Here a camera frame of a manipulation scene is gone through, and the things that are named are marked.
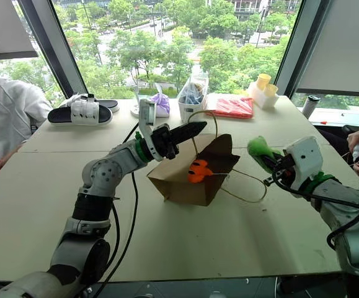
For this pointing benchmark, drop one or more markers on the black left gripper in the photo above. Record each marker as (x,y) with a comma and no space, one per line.
(165,142)

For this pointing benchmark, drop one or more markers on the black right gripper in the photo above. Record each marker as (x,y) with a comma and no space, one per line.
(286,167)

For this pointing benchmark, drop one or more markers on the green plush toy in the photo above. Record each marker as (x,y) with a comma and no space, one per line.
(258,149)

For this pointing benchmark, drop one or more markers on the small white squeeze bottle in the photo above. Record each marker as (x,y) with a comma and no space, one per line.
(356,152)

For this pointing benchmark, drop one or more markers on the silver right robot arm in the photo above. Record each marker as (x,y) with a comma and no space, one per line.
(352,236)

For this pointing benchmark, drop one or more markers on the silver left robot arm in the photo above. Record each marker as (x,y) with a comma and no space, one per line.
(101,177)

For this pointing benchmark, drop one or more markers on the white tub with plastic bag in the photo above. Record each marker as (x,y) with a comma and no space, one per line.
(191,107)

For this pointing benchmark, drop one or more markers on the purple item in clear bag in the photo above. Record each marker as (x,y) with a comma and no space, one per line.
(161,104)

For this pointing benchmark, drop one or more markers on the orange plush toy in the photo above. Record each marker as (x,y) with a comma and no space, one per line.
(198,172)

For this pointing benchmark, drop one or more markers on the brown paper bag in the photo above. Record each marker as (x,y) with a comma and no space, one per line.
(182,186)

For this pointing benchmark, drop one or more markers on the red packets in clear wrap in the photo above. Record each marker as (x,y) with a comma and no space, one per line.
(233,107)

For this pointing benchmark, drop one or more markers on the small red pen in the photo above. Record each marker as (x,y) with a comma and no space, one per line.
(323,123)

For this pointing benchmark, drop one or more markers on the white cup holder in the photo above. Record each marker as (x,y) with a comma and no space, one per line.
(264,99)

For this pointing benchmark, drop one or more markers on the white tumbler with black lid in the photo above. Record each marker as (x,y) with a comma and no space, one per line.
(310,107)

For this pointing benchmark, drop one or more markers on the yellow paper cup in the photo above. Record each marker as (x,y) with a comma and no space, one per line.
(263,81)
(271,90)

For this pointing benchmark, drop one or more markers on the black and white slipper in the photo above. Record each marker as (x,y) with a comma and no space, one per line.
(108,104)
(80,115)

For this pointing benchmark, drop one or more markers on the grey roller blind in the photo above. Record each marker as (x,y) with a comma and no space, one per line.
(5,28)
(343,46)

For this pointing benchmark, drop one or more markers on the person in white sweater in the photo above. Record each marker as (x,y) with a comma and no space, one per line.
(8,108)

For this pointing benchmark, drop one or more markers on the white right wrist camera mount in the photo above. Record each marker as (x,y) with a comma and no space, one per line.
(304,153)

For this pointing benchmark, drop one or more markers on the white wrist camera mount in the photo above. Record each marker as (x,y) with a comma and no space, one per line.
(304,153)
(146,118)

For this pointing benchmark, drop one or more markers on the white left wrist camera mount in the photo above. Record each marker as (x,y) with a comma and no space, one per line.
(146,118)

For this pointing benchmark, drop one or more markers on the dark window frame post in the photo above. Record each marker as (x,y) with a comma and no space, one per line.
(294,46)
(52,46)

